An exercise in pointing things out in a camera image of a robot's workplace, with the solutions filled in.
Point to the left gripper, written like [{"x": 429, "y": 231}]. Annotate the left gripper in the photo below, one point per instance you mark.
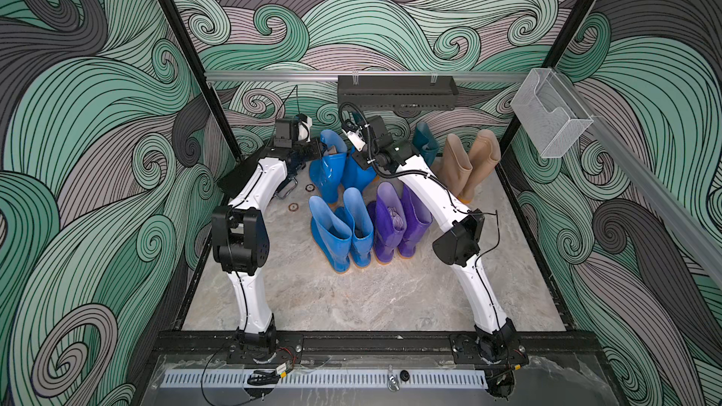
[{"x": 314, "y": 145}]

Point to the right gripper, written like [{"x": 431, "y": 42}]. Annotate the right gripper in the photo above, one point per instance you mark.
[{"x": 362, "y": 163}]

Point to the teal boot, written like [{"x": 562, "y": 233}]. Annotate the teal boot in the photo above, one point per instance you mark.
[{"x": 425, "y": 142}]

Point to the small blue boot orange sole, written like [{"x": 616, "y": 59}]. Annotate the small blue boot orange sole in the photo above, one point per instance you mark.
[{"x": 326, "y": 173}]

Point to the purple boot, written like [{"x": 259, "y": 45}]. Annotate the purple boot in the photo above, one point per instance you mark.
[
  {"x": 388, "y": 219},
  {"x": 418, "y": 220}
]

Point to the large blue boot front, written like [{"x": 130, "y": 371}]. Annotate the large blue boot front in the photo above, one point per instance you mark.
[{"x": 355, "y": 215}]

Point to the beige boot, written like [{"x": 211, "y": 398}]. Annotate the beige boot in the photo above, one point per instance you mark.
[
  {"x": 455, "y": 168},
  {"x": 484, "y": 155}
]

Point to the beige boot back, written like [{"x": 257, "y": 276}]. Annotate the beige boot back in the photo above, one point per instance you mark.
[{"x": 455, "y": 168}]

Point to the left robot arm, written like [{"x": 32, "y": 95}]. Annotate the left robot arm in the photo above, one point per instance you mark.
[{"x": 240, "y": 239}]

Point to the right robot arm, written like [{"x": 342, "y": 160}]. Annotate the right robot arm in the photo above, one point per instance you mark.
[{"x": 458, "y": 246}]

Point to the black case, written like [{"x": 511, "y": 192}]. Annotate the black case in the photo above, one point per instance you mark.
[{"x": 246, "y": 173}]

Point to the black wall shelf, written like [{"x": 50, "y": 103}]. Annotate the black wall shelf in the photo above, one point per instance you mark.
[{"x": 398, "y": 92}]

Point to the aluminium rail back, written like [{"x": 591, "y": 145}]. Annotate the aluminium rail back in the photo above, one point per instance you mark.
[{"x": 333, "y": 76}]

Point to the aluminium rail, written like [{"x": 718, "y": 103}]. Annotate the aluminium rail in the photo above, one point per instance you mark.
[
  {"x": 629, "y": 141},
  {"x": 333, "y": 76}
]

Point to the clear mesh wall bin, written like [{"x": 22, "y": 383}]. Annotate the clear mesh wall bin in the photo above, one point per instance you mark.
[{"x": 551, "y": 111}]

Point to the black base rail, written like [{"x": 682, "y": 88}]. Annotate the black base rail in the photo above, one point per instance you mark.
[{"x": 458, "y": 346}]

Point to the white slotted cable duct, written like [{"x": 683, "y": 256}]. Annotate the white slotted cable duct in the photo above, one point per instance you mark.
[{"x": 333, "y": 378}]

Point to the aluminium rail right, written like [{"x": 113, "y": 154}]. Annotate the aluminium rail right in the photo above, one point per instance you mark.
[{"x": 629, "y": 141}]

